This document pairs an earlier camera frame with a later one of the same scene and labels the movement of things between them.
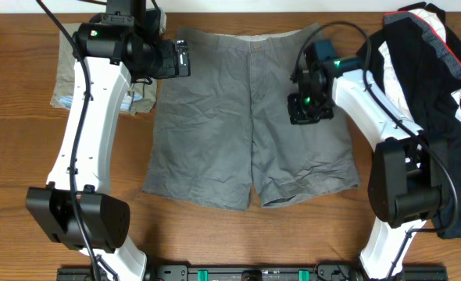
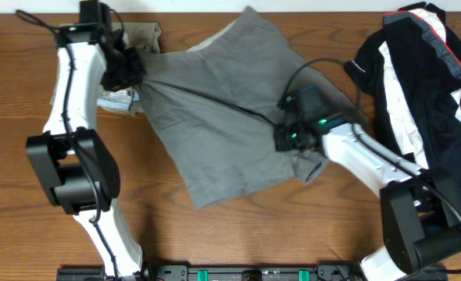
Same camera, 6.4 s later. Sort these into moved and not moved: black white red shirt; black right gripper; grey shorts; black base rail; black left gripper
Moved: black right gripper; black left gripper; grey shorts
Not moved: black base rail; black white red shirt
